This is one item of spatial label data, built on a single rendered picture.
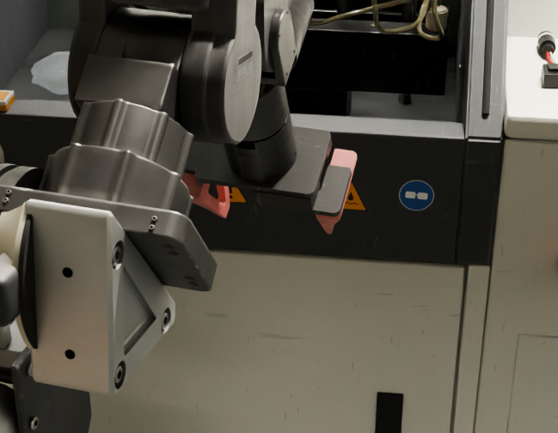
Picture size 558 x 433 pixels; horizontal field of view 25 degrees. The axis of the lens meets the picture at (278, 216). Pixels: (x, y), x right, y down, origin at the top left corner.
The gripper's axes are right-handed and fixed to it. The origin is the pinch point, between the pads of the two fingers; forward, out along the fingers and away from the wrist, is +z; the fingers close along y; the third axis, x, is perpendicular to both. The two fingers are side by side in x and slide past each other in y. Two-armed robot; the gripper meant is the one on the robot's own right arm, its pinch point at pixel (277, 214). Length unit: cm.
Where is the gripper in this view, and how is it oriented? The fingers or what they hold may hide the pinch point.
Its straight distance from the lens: 110.4
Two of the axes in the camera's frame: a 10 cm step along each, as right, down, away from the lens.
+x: -2.5, 8.3, -5.0
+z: 1.3, 5.5, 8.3
